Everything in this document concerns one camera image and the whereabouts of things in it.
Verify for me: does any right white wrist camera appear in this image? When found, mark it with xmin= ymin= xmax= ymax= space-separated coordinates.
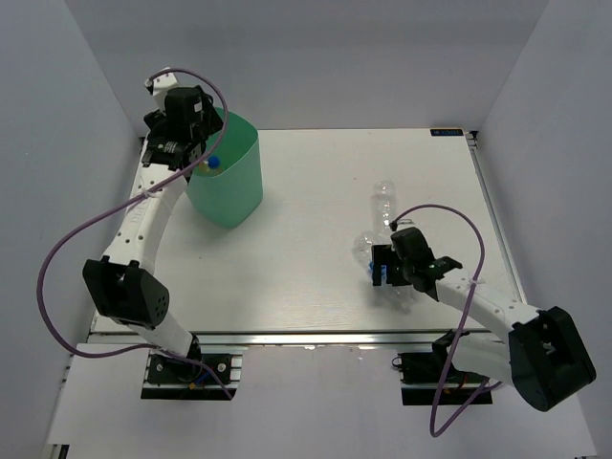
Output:
xmin=389 ymin=218 xmax=415 ymax=232

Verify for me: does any clear unlabelled plastic bottle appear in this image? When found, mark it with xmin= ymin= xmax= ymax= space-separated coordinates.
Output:
xmin=370 ymin=181 xmax=397 ymax=237

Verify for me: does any blue cap water bottle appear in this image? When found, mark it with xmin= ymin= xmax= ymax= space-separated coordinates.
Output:
xmin=206 ymin=156 xmax=221 ymax=170

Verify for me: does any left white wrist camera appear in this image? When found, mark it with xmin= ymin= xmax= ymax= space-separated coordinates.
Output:
xmin=144 ymin=67 xmax=181 ymax=112

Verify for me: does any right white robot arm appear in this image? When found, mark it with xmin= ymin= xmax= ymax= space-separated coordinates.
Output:
xmin=371 ymin=228 xmax=597 ymax=412

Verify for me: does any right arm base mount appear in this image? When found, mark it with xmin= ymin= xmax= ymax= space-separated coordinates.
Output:
xmin=391 ymin=330 xmax=485 ymax=406

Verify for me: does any green plastic bin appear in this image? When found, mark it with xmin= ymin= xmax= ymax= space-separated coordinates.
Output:
xmin=186 ymin=107 xmax=263 ymax=228

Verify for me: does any crushed blue label bottle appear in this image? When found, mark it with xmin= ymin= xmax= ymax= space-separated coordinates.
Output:
xmin=351 ymin=230 xmax=413 ymax=314

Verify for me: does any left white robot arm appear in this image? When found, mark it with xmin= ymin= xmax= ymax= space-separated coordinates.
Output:
xmin=83 ymin=83 xmax=223 ymax=382

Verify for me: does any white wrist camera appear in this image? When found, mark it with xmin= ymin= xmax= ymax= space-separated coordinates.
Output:
xmin=389 ymin=218 xmax=415 ymax=232
xmin=144 ymin=67 xmax=181 ymax=112

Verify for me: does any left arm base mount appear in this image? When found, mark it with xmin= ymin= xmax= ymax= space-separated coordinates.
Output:
xmin=141 ymin=349 xmax=243 ymax=402

